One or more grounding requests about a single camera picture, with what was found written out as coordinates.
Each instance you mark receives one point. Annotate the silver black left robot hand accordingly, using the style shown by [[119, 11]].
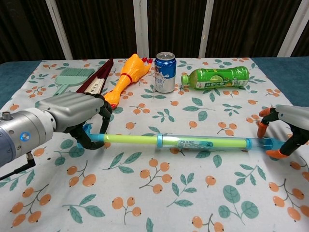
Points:
[[72, 108]]

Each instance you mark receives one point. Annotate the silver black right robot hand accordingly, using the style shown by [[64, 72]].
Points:
[[294, 113]]

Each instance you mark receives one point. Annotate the blue and yellow water pump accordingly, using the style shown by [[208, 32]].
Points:
[[135, 139]]

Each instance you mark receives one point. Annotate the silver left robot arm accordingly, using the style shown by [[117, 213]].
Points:
[[26, 135]]

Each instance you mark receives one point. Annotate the mint green hand brush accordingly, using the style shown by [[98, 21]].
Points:
[[72, 76]]

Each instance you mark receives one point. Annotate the dark red folding paper fan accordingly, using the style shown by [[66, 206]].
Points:
[[96, 83]]

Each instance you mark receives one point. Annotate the yellow rubber chicken toy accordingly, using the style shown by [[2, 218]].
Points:
[[131, 70]]

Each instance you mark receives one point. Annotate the green plastic drink bottle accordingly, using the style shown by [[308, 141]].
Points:
[[217, 77]]

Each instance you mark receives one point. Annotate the blue and white drink can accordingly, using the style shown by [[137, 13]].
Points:
[[164, 75]]

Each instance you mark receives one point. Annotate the white fruit print tablecloth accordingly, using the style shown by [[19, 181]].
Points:
[[154, 188]]

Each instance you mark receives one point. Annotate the white frame post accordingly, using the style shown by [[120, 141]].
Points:
[[207, 26], [141, 26], [59, 29], [293, 26]]

